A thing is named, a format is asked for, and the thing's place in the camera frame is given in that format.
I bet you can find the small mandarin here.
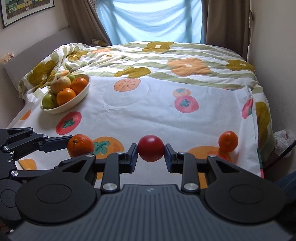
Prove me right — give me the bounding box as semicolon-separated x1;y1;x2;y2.
67;134;94;158
218;131;238;153

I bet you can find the red cherry tomato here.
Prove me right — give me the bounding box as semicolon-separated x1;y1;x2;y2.
218;150;232;163
138;135;165;163

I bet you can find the large green apple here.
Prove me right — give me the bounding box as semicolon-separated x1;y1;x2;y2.
42;93;58;109

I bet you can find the large orange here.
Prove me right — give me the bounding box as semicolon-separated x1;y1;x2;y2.
56;88;76;106
70;77;88;95

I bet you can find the wrinkled yellow-red apple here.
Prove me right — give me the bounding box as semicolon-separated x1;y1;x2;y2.
51;76;71;95

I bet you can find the small green apple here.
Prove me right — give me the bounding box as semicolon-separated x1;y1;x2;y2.
67;74;76;82

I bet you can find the cream oval duck bowl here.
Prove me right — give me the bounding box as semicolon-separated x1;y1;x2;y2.
40;74;91;114

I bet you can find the grey bed headboard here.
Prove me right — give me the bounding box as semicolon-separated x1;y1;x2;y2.
4;28;77;89

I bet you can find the floral striped duvet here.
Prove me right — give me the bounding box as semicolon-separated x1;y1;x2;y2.
18;41;275;156

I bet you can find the white plastic bag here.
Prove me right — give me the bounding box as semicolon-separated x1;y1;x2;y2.
274;129;295;156

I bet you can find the light blue sheer curtain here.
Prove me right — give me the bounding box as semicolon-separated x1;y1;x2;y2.
95;0;203;45

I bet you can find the wall socket sticker plate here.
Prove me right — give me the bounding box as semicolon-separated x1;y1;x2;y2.
0;53;14;65

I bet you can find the framed wall picture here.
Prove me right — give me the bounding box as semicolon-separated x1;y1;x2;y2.
1;0;55;28

